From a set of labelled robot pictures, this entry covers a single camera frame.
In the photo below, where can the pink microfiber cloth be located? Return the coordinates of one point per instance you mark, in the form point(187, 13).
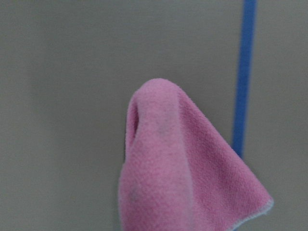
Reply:
point(179, 173)

